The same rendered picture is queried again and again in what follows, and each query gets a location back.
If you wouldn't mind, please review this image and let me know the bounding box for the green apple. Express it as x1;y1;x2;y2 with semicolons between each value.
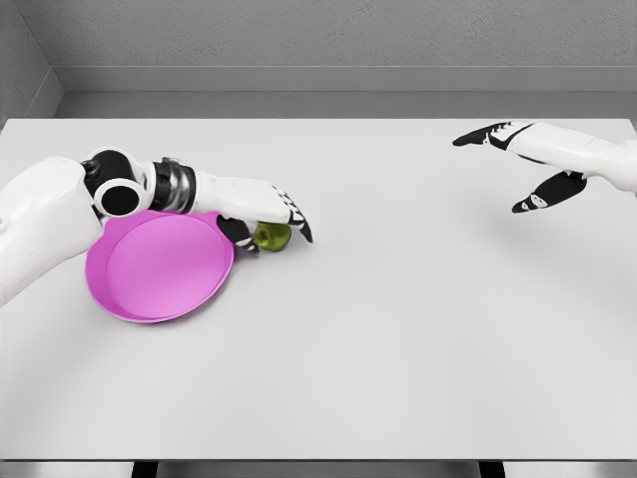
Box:
252;222;293;253

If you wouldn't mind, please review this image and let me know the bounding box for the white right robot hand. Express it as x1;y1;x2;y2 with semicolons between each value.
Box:
452;121;591;215

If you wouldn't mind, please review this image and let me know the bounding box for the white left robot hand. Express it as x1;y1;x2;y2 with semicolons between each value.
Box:
216;176;315;256

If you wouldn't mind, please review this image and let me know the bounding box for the pink round plate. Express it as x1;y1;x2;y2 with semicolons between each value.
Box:
84;209;236;326

